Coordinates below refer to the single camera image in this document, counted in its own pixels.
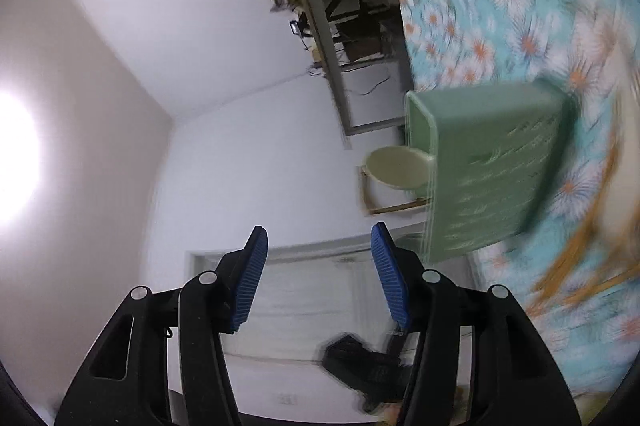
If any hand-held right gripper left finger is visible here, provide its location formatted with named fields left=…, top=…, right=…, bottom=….
left=54, top=225, right=269, bottom=426

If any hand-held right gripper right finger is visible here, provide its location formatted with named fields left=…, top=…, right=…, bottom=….
left=370, top=221, right=583, bottom=426

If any green perforated utensil holder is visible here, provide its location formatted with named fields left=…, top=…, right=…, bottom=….
left=404, top=78, right=576, bottom=264

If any bunch of chopsticks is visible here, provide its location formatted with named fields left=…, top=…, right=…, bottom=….
left=530, top=126, right=640, bottom=312

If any white panel door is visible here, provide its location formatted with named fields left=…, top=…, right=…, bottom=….
left=187, top=233, right=476, bottom=422

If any wooden chair with black seat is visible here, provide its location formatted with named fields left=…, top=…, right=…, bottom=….
left=357, top=163, right=433, bottom=216

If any ceiling light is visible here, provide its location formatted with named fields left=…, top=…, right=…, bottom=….
left=0, top=88, right=43, bottom=229

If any floral turquoise tablecloth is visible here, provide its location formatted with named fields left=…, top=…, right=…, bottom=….
left=385, top=0, right=640, bottom=407

